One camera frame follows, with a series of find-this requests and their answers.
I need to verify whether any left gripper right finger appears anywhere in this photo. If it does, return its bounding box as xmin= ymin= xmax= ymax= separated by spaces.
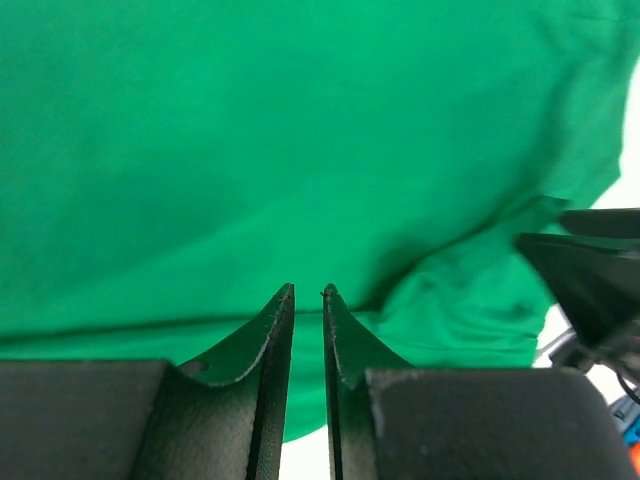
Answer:
xmin=323 ymin=285 xmax=635 ymax=480

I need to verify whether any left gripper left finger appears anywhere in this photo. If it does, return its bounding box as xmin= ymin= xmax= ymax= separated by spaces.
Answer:
xmin=1 ymin=284 xmax=295 ymax=479

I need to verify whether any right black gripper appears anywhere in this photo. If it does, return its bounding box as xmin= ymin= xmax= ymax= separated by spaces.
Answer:
xmin=515 ymin=208 xmax=639 ymax=380

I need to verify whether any green t shirt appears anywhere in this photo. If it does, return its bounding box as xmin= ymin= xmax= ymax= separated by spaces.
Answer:
xmin=1 ymin=1 xmax=639 ymax=440

